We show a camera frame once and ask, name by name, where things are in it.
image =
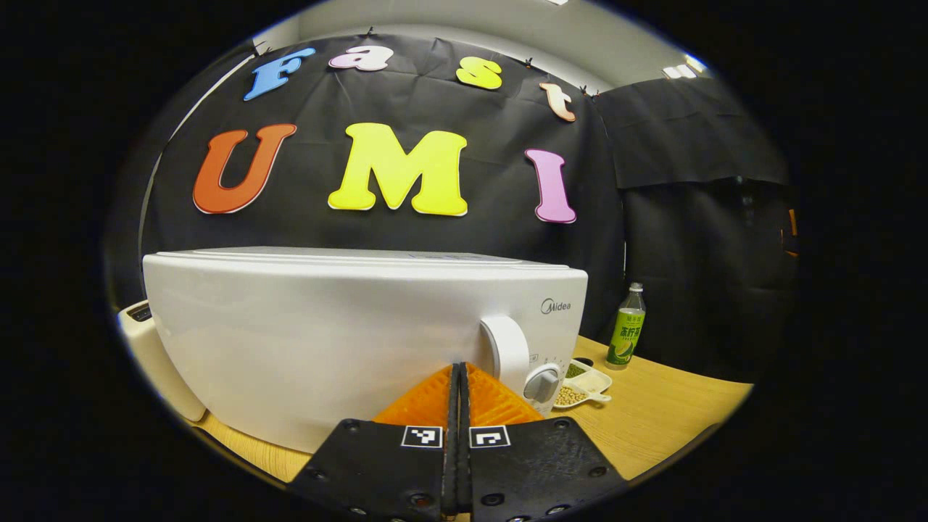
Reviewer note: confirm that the small ceiling light panel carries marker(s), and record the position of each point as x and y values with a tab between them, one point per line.
685	69

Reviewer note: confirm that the white microwave oven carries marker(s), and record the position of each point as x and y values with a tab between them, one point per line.
326	333

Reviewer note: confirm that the black backdrop cloth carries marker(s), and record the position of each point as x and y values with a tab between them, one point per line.
689	254

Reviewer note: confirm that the green drink bottle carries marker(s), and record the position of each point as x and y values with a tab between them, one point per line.
625	333

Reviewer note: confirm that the white toaster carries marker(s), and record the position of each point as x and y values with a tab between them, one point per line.
156	362

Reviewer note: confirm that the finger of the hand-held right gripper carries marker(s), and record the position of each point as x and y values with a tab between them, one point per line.
793	221

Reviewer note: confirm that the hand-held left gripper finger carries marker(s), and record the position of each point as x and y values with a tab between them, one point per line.
465	478
451	478

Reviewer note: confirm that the white divided dish with beans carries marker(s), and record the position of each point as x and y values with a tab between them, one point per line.
591	380

